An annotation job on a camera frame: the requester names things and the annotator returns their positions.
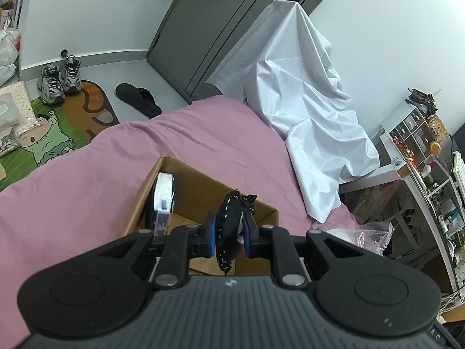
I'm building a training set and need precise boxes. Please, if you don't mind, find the white desk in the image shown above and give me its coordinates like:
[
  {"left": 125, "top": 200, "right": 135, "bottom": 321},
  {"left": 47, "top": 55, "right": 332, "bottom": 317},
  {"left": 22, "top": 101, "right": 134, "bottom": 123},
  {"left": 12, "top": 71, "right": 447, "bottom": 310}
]
[{"left": 339, "top": 132, "right": 461, "bottom": 291}]

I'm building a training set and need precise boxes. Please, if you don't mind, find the cardboard box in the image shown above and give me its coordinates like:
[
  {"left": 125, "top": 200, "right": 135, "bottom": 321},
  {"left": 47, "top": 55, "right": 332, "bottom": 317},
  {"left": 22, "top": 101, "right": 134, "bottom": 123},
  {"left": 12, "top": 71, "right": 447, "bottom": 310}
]
[{"left": 123, "top": 156, "right": 279, "bottom": 276}]

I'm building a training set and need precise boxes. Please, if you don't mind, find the blue tissue pack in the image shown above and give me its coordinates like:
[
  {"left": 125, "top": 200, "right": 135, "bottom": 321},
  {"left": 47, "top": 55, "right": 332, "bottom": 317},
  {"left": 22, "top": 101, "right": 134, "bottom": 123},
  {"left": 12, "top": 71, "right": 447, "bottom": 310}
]
[{"left": 145, "top": 172, "right": 175, "bottom": 236}]

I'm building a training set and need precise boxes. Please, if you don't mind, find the cartoon floor mat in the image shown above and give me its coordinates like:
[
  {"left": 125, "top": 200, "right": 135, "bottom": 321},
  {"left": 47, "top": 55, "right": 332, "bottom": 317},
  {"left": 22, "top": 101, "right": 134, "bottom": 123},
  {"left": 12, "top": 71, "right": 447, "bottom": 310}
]
[{"left": 1, "top": 80, "right": 119, "bottom": 189}]

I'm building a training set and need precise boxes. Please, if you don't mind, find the clear bag with white stuffing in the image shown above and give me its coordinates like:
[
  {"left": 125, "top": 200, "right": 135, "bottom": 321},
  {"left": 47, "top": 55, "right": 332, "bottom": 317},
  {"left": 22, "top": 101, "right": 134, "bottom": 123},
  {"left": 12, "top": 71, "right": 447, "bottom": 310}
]
[{"left": 326, "top": 221, "right": 394, "bottom": 256}]

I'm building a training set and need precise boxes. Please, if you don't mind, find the white plastic bag on floor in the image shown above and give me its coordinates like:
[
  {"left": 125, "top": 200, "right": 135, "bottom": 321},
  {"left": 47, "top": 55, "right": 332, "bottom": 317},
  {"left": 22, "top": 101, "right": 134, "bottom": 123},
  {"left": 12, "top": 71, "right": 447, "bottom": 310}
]
[{"left": 0, "top": 20, "right": 21, "bottom": 86}]

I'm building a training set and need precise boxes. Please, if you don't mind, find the white keyboard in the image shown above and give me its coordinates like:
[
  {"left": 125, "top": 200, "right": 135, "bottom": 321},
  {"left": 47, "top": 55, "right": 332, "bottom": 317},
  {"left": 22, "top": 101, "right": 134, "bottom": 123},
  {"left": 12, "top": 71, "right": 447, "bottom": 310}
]
[{"left": 453, "top": 150, "right": 465, "bottom": 196}]

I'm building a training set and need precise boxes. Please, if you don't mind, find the grey sneakers pair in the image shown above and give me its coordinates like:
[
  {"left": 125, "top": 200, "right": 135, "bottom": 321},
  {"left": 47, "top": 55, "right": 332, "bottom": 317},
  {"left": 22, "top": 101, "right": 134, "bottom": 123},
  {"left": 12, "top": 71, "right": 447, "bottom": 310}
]
[{"left": 37, "top": 49, "right": 82, "bottom": 106}]

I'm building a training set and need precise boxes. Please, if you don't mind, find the white draped cover sheet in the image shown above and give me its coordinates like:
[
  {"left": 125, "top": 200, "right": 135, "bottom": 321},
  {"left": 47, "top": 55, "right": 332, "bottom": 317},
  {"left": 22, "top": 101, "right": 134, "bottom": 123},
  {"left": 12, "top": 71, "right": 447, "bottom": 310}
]
[{"left": 207, "top": 0, "right": 380, "bottom": 223}]

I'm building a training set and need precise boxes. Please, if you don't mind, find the grey door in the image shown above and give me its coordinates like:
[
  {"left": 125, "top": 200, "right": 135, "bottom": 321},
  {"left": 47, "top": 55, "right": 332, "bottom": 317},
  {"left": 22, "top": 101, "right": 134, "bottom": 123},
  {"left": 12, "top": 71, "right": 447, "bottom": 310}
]
[{"left": 147, "top": 0, "right": 302, "bottom": 102}]

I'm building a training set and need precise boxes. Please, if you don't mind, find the desktop drawer organizer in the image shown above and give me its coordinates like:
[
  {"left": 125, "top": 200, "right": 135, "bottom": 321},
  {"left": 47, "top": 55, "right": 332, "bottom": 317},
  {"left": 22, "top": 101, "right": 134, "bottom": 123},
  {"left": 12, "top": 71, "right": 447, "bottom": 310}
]
[{"left": 382, "top": 88, "right": 449, "bottom": 165}]

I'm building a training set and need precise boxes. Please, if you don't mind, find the black slipper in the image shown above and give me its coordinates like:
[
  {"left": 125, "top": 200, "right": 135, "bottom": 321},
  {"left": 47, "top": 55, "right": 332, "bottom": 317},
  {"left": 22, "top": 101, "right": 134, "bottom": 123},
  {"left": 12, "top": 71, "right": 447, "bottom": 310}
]
[{"left": 115, "top": 83, "right": 162, "bottom": 119}]

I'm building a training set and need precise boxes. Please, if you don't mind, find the black dotted fabric pouch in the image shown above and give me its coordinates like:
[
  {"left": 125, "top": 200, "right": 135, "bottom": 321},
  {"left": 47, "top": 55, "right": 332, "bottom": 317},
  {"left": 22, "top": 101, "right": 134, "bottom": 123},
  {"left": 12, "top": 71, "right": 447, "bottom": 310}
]
[{"left": 215, "top": 189, "right": 257, "bottom": 275}]

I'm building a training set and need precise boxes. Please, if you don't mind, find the pink bed sheet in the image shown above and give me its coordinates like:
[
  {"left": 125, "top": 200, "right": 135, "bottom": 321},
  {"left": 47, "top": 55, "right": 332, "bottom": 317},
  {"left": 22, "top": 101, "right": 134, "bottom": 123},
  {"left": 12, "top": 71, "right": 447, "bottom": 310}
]
[{"left": 0, "top": 95, "right": 364, "bottom": 339}]

